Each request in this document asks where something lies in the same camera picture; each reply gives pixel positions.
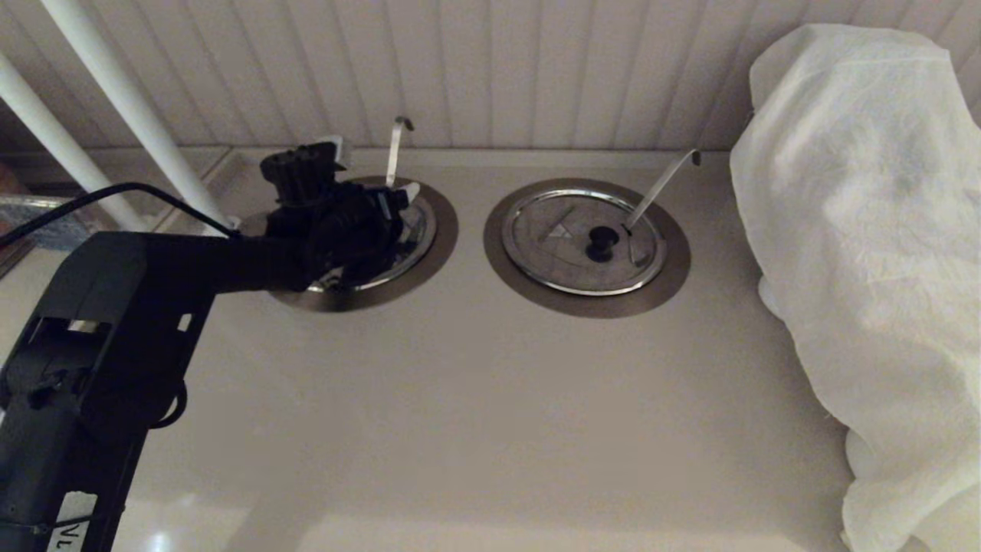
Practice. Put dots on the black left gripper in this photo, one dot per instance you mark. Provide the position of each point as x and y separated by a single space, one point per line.
345 238

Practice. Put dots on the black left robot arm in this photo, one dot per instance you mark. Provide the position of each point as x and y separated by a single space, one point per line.
100 345

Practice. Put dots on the white round pole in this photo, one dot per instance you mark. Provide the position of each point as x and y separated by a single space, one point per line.
46 130
130 107

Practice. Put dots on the white draped cloth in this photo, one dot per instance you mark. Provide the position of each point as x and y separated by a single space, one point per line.
866 230

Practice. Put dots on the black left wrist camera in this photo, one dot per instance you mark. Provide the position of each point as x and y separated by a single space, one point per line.
299 176

